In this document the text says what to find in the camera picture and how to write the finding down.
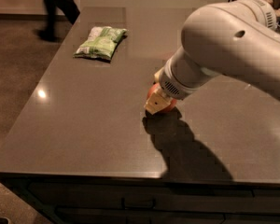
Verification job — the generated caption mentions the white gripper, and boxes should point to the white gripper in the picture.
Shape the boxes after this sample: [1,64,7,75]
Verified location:
[144,47,219,115]

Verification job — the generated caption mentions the person's dark legs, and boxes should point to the person's dark legs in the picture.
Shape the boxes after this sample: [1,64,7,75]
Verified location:
[34,0,81,43]

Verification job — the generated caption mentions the yellow sponge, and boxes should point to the yellow sponge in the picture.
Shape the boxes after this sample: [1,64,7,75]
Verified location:
[154,68,163,83]

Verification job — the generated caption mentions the green white snack bag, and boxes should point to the green white snack bag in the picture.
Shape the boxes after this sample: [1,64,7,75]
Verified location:
[73,26,127,62]

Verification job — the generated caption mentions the red apple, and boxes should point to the red apple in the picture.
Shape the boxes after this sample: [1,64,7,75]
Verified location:
[145,83,176,115]

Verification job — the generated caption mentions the dark cabinet drawer handle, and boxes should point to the dark cabinet drawer handle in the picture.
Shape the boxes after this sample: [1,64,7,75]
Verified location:
[121,197,156,210]

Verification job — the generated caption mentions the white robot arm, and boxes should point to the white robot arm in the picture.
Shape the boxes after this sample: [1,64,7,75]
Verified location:
[145,0,280,114]

